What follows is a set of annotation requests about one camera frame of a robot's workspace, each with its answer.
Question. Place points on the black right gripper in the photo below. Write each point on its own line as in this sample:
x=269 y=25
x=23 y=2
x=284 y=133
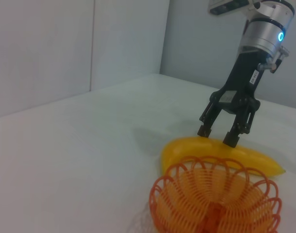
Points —
x=242 y=82

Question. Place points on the yellow banana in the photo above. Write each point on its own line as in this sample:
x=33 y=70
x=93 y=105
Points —
x=186 y=145

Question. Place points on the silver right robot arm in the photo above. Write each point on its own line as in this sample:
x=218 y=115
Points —
x=264 y=34

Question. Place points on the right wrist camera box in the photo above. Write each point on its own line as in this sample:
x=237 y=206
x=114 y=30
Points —
x=225 y=6

